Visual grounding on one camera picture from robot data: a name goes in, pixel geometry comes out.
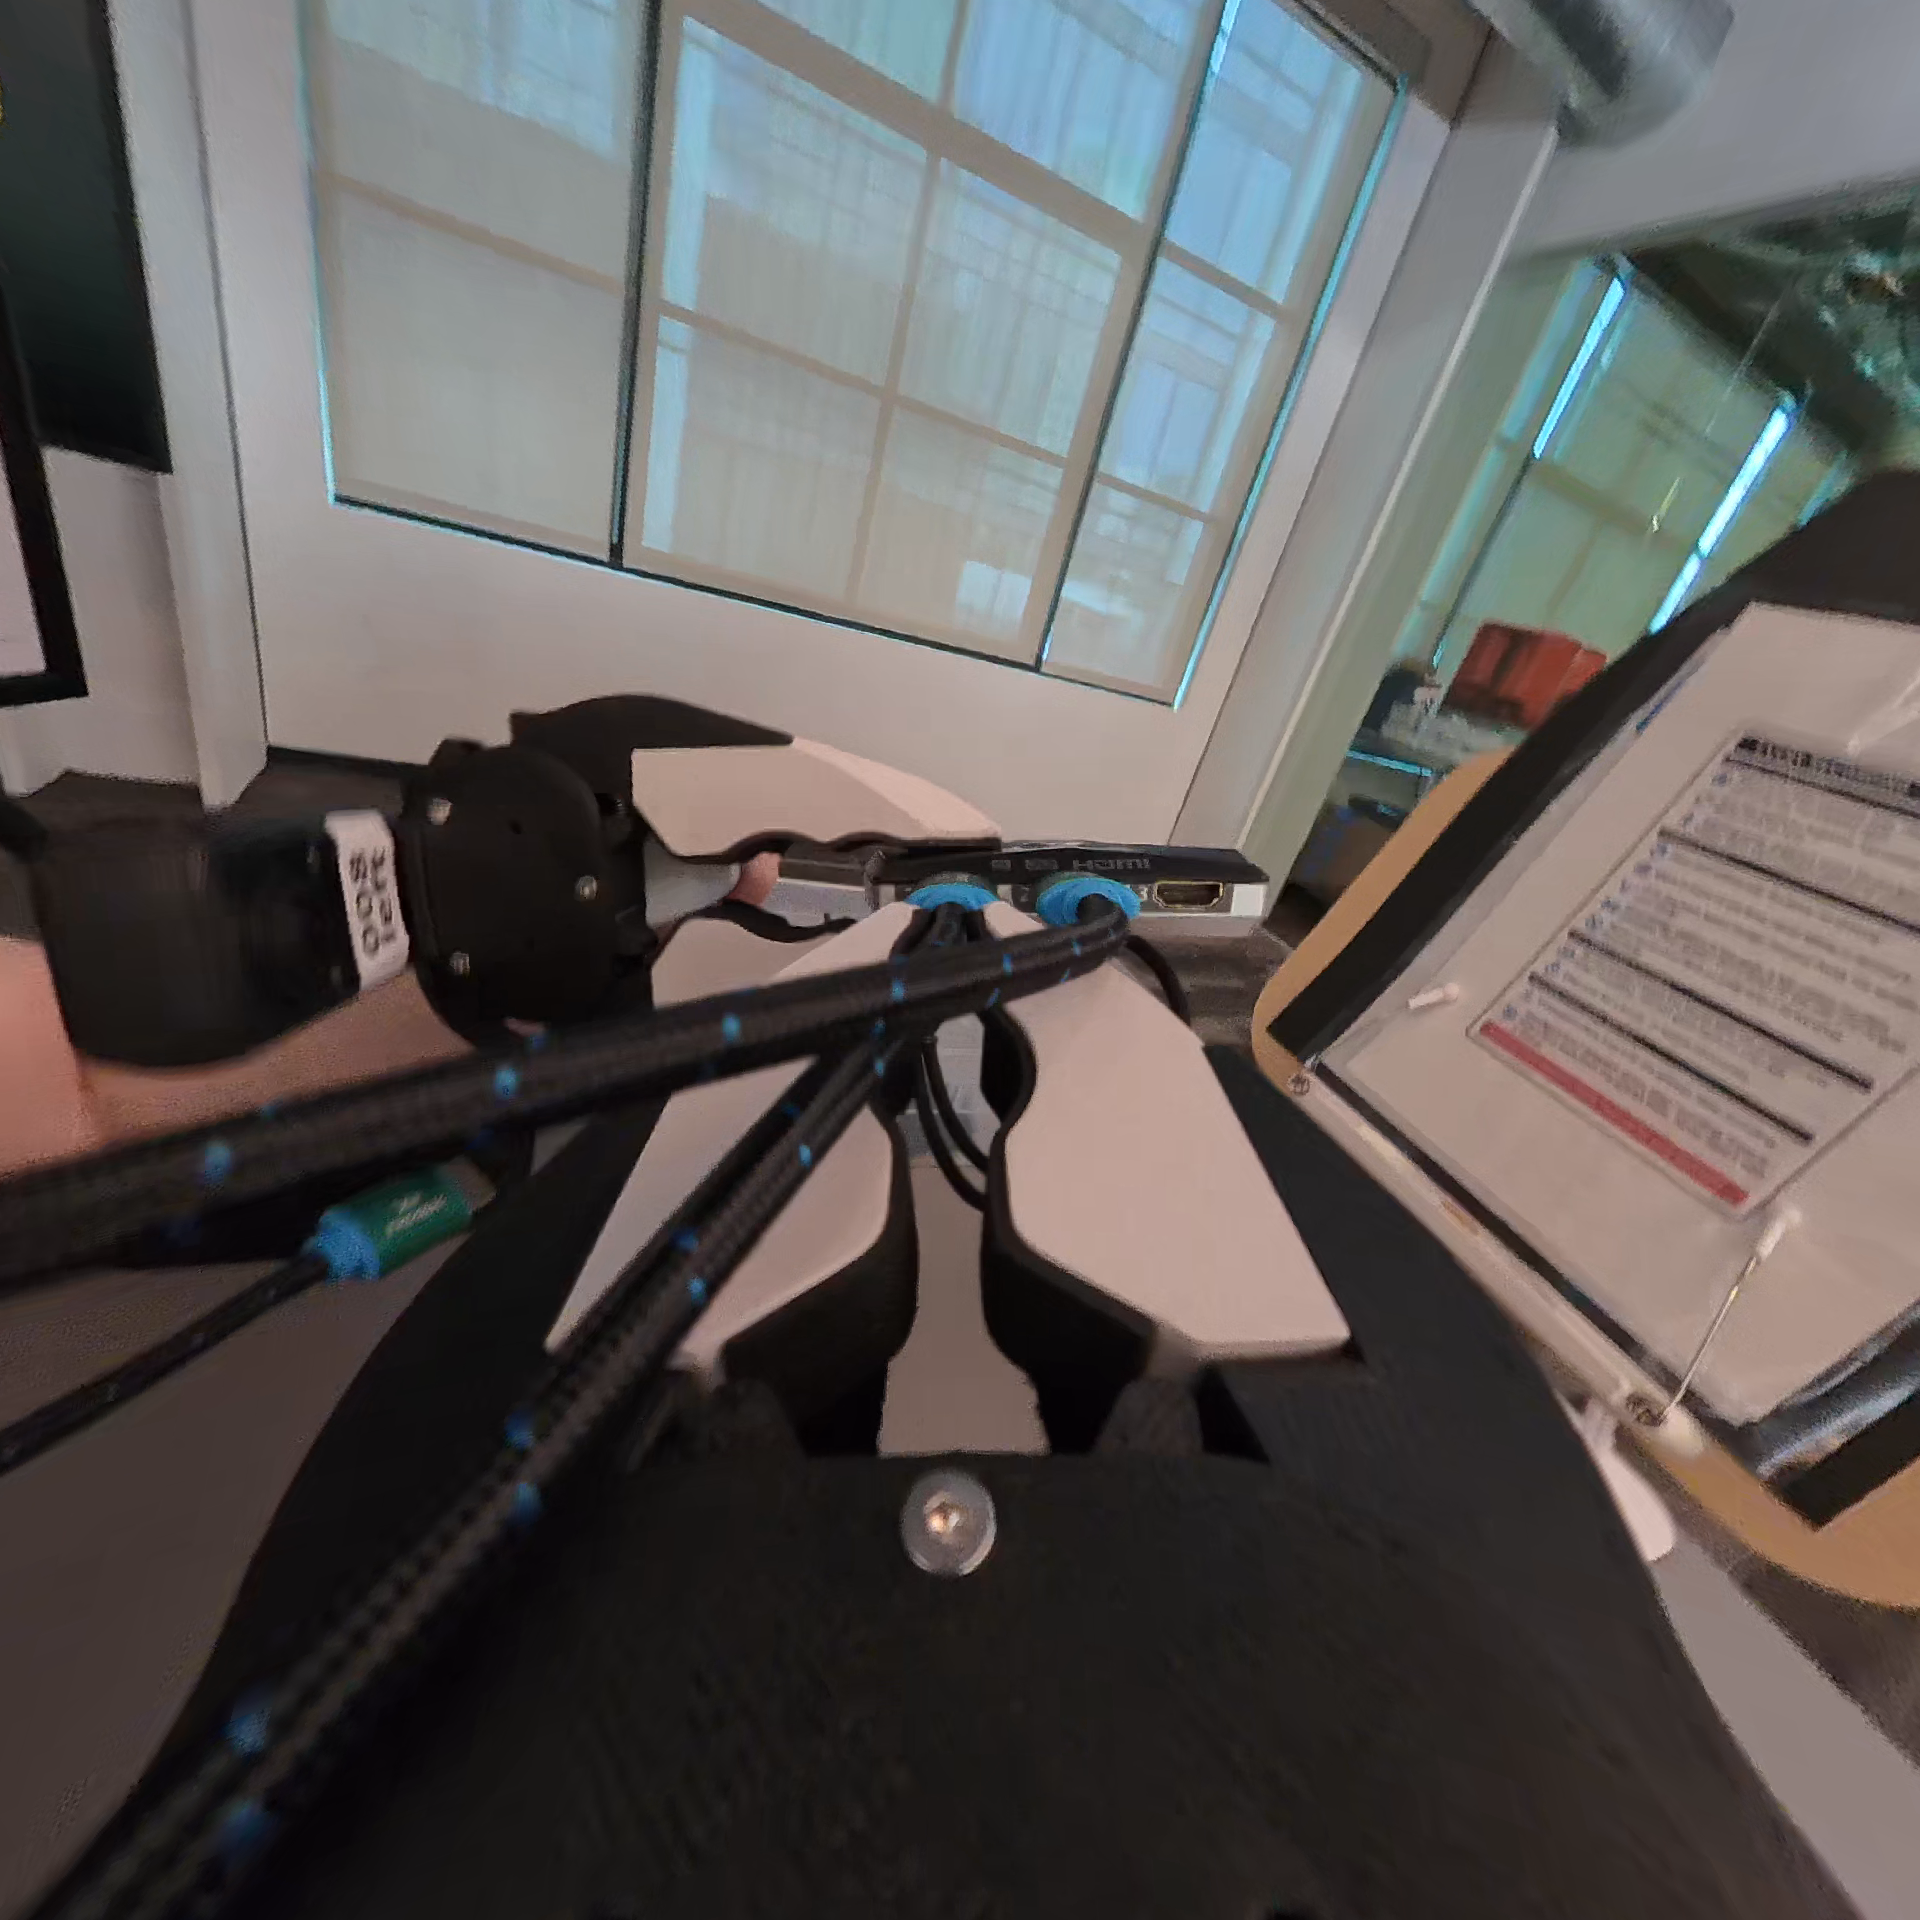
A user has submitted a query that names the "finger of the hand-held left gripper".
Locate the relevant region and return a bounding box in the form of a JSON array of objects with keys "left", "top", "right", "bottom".
[
  {"left": 645, "top": 844, "right": 789, "bottom": 939},
  {"left": 630, "top": 732, "right": 1003, "bottom": 889}
]

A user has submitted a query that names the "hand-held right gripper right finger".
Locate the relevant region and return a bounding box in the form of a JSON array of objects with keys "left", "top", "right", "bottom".
[{"left": 982, "top": 928, "right": 1359, "bottom": 1456}]

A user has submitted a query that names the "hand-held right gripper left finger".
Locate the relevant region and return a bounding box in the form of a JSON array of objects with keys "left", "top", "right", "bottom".
[{"left": 543, "top": 920, "right": 921, "bottom": 1456}]

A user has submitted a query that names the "black braided hdmi cable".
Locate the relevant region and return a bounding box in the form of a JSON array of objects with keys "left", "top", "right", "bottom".
[
  {"left": 0, "top": 880, "right": 1003, "bottom": 1920},
  {"left": 0, "top": 878, "right": 1135, "bottom": 1296}
]

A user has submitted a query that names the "thin black hub cable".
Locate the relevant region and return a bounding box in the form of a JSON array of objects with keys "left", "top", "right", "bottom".
[{"left": 897, "top": 932, "right": 1205, "bottom": 1204}]

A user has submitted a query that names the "black hdmi adapter hub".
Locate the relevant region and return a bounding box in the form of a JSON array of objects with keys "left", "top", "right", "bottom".
[{"left": 772, "top": 839, "right": 1274, "bottom": 922}]

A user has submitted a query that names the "person's left hand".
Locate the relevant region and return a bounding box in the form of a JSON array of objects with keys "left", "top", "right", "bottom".
[{"left": 0, "top": 943, "right": 459, "bottom": 1175}]

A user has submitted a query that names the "large paned window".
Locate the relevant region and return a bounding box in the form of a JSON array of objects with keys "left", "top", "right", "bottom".
[{"left": 300, "top": 0, "right": 1415, "bottom": 706}]

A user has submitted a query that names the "laminated instruction sheet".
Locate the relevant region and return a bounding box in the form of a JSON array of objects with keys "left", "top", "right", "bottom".
[{"left": 1319, "top": 599, "right": 1920, "bottom": 1426}]

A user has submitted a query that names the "red storage crate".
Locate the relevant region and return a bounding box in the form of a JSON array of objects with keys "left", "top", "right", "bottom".
[{"left": 1462, "top": 622, "right": 1607, "bottom": 722}]

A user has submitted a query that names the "glass partition window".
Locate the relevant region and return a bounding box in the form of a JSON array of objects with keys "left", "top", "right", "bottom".
[{"left": 1430, "top": 256, "right": 1862, "bottom": 663}]

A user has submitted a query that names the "silver ceiling duct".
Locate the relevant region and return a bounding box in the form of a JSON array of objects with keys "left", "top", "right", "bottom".
[{"left": 1476, "top": 0, "right": 1734, "bottom": 147}]

